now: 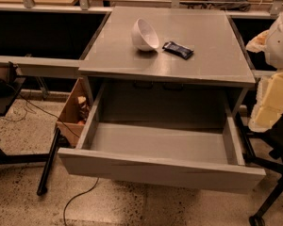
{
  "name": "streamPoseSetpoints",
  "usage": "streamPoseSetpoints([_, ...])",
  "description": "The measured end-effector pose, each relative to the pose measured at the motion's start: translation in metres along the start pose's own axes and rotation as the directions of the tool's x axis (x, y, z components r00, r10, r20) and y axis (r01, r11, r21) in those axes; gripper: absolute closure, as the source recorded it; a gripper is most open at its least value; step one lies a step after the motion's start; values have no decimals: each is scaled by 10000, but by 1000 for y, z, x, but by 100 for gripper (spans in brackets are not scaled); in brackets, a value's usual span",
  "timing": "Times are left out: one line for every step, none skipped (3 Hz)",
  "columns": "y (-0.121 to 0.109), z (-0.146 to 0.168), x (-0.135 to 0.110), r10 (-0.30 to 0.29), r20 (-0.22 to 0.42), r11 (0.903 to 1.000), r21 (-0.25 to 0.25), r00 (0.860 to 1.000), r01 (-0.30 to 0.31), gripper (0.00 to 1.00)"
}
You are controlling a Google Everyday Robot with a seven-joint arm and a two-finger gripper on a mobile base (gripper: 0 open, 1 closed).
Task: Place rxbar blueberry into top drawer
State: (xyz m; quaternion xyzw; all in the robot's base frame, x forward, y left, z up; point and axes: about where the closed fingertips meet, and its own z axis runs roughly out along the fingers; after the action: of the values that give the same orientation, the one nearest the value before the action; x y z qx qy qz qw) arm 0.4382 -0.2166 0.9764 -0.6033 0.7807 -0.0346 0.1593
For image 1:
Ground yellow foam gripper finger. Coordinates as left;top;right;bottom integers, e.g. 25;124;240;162
248;71;283;132

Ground grey metal cabinet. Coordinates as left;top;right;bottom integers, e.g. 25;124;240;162
79;7;255;112

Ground black table leg frame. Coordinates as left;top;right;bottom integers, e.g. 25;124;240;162
0;129;60;196

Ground grey metal rail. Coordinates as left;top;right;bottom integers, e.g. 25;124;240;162
0;56;80;79

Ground brown cardboard box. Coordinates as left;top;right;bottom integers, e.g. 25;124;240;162
56;78;91;147

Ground white ceramic bowl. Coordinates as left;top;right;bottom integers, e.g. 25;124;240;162
131;18;159;52

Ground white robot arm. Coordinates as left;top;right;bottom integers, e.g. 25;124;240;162
246;11;283;133

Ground black floor cable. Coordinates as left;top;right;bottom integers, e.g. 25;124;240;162
62;177;100;226

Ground dark blue snack bar wrapper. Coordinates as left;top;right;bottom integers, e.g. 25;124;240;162
162;41;193;60

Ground dark side tray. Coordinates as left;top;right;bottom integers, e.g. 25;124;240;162
0;61;26;117

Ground grey open top drawer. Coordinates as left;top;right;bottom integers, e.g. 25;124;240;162
58;81;265;193

